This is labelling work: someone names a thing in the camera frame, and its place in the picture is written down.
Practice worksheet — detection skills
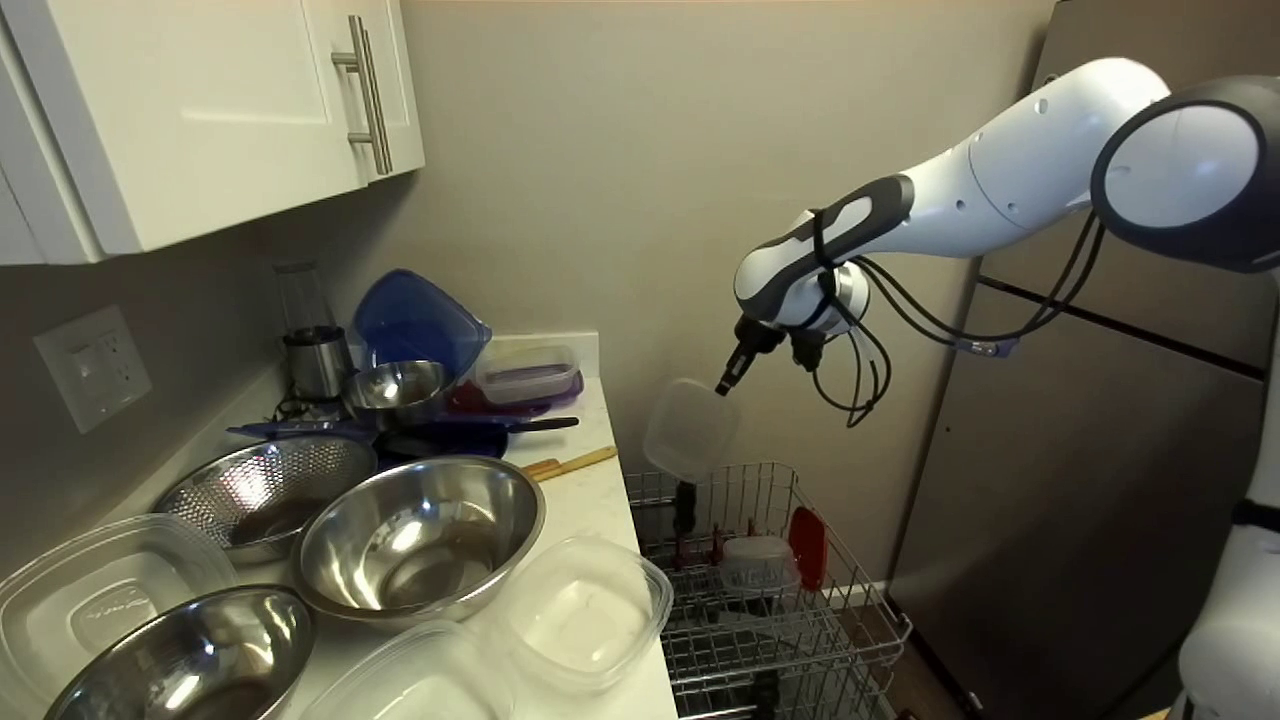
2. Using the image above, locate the white wall cabinet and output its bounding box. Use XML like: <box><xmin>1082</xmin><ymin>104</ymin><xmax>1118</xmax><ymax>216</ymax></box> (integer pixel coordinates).
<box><xmin>0</xmin><ymin>0</ymin><xmax>429</xmax><ymax>272</ymax></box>

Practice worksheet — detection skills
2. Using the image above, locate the blue plastic bowl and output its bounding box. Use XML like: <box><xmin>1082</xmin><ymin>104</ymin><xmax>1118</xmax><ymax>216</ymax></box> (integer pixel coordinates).
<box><xmin>347</xmin><ymin>269</ymin><xmax>498</xmax><ymax>379</ymax></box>

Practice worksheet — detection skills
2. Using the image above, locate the clear square plastic container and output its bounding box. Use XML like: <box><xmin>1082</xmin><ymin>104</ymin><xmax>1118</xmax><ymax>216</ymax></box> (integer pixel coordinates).
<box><xmin>476</xmin><ymin>533</ymin><xmax>681</xmax><ymax>699</ymax></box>

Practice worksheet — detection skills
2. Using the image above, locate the wire dishwasher rack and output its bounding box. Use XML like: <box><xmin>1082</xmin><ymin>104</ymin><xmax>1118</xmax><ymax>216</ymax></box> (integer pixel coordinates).
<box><xmin>623</xmin><ymin>462</ymin><xmax>916</xmax><ymax>720</ymax></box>

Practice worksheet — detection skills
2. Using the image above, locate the black frying pan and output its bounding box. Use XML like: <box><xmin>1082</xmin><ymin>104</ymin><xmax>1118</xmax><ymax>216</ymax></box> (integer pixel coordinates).
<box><xmin>371</xmin><ymin>416</ymin><xmax>584</xmax><ymax>470</ymax></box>

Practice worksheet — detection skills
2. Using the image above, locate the stainless steel fridge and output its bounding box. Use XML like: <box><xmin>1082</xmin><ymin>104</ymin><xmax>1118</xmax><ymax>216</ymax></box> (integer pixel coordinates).
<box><xmin>890</xmin><ymin>0</ymin><xmax>1280</xmax><ymax>720</ymax></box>

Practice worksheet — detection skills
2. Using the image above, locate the steel cup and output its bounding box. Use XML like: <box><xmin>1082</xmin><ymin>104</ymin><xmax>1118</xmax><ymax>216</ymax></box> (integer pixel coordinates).
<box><xmin>279</xmin><ymin>324</ymin><xmax>353</xmax><ymax>408</ymax></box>

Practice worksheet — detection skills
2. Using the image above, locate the large steel mixing bowl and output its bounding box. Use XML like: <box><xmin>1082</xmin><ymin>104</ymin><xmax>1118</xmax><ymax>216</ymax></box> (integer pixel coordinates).
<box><xmin>291</xmin><ymin>453</ymin><xmax>549</xmax><ymax>634</ymax></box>

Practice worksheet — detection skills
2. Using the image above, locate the steel bowl rear left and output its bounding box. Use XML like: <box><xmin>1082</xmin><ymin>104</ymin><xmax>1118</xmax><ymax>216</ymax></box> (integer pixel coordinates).
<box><xmin>150</xmin><ymin>431</ymin><xmax>388</xmax><ymax>552</ymax></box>

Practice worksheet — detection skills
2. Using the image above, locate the clear container with purple lid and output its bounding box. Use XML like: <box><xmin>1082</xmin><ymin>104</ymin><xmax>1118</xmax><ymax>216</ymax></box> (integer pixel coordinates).
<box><xmin>468</xmin><ymin>333</ymin><xmax>588</xmax><ymax>419</ymax></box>

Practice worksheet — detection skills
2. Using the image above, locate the steel cabinet bar handle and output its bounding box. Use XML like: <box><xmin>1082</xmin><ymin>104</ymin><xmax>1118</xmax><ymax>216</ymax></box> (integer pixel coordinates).
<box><xmin>330</xmin><ymin>12</ymin><xmax>400</xmax><ymax>180</ymax></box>

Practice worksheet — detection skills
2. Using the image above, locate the white wall outlet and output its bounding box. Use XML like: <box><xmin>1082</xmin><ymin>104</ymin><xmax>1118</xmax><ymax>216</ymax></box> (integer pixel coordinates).
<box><xmin>30</xmin><ymin>303</ymin><xmax>156</xmax><ymax>440</ymax></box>

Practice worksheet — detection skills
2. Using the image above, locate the wooden utensil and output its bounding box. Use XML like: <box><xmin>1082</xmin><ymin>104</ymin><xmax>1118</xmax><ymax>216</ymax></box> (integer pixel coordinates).
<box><xmin>516</xmin><ymin>446</ymin><xmax>619</xmax><ymax>490</ymax></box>

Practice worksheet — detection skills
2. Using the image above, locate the dark blue flat lid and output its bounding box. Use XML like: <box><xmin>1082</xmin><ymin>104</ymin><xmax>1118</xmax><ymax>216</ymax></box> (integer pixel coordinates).
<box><xmin>226</xmin><ymin>416</ymin><xmax>386</xmax><ymax>450</ymax></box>

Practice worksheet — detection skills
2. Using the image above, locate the small steel bowl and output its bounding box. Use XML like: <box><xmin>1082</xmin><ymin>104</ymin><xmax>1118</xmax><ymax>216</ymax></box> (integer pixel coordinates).
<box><xmin>341</xmin><ymin>356</ymin><xmax>448</xmax><ymax>416</ymax></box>

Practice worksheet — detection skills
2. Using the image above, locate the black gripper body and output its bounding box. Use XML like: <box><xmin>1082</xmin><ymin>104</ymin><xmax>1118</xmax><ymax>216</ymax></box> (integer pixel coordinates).
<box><xmin>742</xmin><ymin>313</ymin><xmax>791</xmax><ymax>365</ymax></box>

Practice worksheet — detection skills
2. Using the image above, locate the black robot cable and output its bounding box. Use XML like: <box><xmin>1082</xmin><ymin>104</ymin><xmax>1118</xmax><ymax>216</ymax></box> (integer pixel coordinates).
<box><xmin>795</xmin><ymin>207</ymin><xmax>1111</xmax><ymax>431</ymax></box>

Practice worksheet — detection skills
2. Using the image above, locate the blue plastic plate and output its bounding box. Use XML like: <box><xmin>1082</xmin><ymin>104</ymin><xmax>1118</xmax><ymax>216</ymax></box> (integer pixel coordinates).
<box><xmin>396</xmin><ymin>376</ymin><xmax>516</xmax><ymax>431</ymax></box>

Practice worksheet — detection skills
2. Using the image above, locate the large clear plastic container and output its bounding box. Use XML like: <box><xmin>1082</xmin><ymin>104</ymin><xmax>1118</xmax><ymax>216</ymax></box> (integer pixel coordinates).
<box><xmin>0</xmin><ymin>511</ymin><xmax>239</xmax><ymax>709</ymax></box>

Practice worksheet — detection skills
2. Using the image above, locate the red item in rack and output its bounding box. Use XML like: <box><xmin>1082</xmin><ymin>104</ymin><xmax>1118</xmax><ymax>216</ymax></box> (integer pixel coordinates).
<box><xmin>789</xmin><ymin>505</ymin><xmax>831</xmax><ymax>592</ymax></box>

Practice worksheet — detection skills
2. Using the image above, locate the white cup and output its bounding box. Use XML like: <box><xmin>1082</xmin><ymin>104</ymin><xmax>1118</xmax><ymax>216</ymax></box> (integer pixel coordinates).
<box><xmin>717</xmin><ymin>533</ymin><xmax>804</xmax><ymax>606</ymax></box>

